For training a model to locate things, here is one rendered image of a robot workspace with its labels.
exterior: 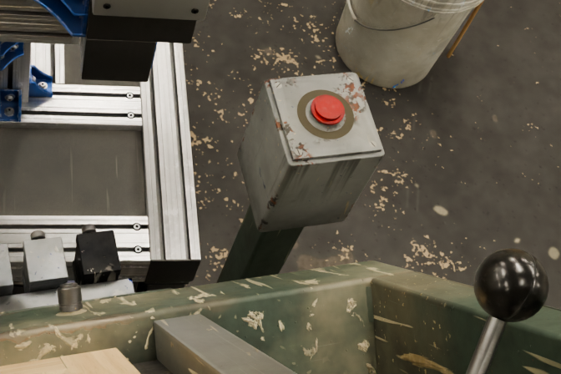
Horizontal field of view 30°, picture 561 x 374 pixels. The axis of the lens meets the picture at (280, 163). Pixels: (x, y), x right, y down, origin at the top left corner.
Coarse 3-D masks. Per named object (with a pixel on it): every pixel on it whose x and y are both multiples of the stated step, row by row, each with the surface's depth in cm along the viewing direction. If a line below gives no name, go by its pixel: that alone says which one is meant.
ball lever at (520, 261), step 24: (480, 264) 54; (504, 264) 53; (528, 264) 53; (480, 288) 53; (504, 288) 52; (528, 288) 52; (504, 312) 53; (528, 312) 53; (480, 336) 54; (480, 360) 53
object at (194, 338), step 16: (160, 320) 106; (176, 320) 105; (192, 320) 104; (208, 320) 104; (160, 336) 103; (176, 336) 97; (192, 336) 96; (208, 336) 96; (224, 336) 95; (160, 352) 104; (176, 352) 97; (192, 352) 91; (208, 352) 89; (224, 352) 89; (240, 352) 88; (256, 352) 88; (176, 368) 98; (192, 368) 91; (208, 368) 86; (224, 368) 83; (240, 368) 83; (256, 368) 82; (272, 368) 82; (288, 368) 82
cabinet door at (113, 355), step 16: (96, 352) 103; (112, 352) 103; (0, 368) 100; (16, 368) 99; (32, 368) 99; (48, 368) 98; (64, 368) 98; (80, 368) 97; (96, 368) 96; (112, 368) 96; (128, 368) 95
